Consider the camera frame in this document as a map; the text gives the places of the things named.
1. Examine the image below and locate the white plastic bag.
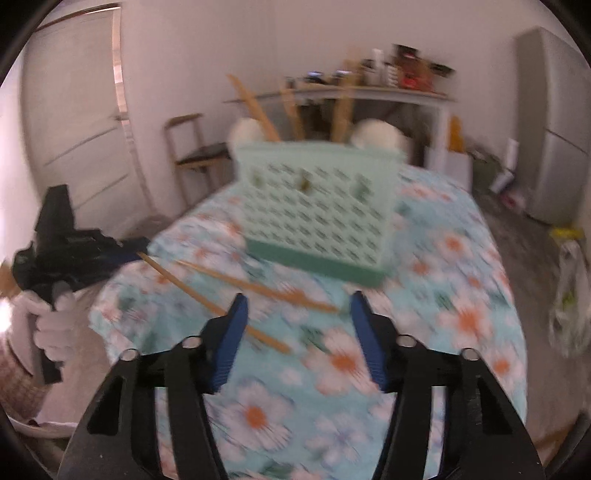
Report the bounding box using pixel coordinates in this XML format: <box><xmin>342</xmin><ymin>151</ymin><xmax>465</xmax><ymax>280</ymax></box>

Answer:
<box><xmin>549</xmin><ymin>240</ymin><xmax>591</xmax><ymax>358</ymax></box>

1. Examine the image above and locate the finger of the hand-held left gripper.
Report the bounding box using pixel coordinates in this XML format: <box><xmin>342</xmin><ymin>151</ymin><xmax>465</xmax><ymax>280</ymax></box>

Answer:
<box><xmin>104</xmin><ymin>236</ymin><xmax>149</xmax><ymax>266</ymax></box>

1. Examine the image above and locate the white desk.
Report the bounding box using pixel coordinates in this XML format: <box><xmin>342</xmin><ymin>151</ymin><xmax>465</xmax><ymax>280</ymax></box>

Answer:
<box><xmin>224</xmin><ymin>85</ymin><xmax>455</xmax><ymax>153</ymax></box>

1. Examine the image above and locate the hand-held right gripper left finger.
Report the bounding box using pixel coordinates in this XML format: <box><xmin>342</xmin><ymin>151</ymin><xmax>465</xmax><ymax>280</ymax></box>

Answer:
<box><xmin>58</xmin><ymin>292</ymin><xmax>250</xmax><ymax>480</ymax></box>

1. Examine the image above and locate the bundle of wooden chopsticks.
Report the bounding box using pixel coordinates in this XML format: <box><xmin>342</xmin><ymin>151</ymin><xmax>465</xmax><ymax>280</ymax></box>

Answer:
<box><xmin>225</xmin><ymin>60</ymin><xmax>358</xmax><ymax>144</ymax></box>

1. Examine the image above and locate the grey refrigerator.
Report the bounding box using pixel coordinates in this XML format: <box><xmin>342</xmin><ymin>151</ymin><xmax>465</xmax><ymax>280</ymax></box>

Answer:
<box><xmin>515</xmin><ymin>27</ymin><xmax>591</xmax><ymax>226</ymax></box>

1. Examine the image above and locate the green star-cutout utensil holder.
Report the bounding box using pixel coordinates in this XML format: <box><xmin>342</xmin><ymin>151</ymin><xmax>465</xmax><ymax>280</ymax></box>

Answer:
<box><xmin>233</xmin><ymin>141</ymin><xmax>407</xmax><ymax>288</ymax></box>

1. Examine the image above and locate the wooden chopstick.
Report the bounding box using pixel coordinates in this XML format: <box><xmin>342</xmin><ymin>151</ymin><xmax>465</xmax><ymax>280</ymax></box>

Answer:
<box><xmin>177</xmin><ymin>260</ymin><xmax>341</xmax><ymax>315</ymax></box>
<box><xmin>137</xmin><ymin>252</ymin><xmax>293</xmax><ymax>354</ymax></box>

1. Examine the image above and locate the person's left hand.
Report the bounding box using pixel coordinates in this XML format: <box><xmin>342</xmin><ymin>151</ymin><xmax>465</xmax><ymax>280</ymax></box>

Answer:
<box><xmin>11</xmin><ymin>291</ymin><xmax>80</xmax><ymax>366</ymax></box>

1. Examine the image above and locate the wooden chair with dark seat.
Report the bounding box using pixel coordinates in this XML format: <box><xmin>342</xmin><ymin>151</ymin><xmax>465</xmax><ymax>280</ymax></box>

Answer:
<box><xmin>165</xmin><ymin>113</ymin><xmax>234</xmax><ymax>208</ymax></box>

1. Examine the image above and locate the yellow plastic bag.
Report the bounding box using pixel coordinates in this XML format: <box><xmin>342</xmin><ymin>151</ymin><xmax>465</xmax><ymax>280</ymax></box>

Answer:
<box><xmin>549</xmin><ymin>225</ymin><xmax>586</xmax><ymax>241</ymax></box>

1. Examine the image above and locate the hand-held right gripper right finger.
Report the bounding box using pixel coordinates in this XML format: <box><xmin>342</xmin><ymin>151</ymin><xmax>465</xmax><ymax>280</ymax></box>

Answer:
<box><xmin>349</xmin><ymin>291</ymin><xmax>546</xmax><ymax>480</ymax></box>

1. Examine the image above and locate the floral blue blanket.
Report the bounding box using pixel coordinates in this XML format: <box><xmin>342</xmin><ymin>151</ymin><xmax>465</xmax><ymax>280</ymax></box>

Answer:
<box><xmin>88</xmin><ymin>164</ymin><xmax>529</xmax><ymax>480</ymax></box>

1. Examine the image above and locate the white panel door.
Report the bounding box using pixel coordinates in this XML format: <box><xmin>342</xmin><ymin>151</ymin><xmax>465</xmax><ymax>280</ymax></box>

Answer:
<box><xmin>21</xmin><ymin>4</ymin><xmax>153</xmax><ymax>241</ymax></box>

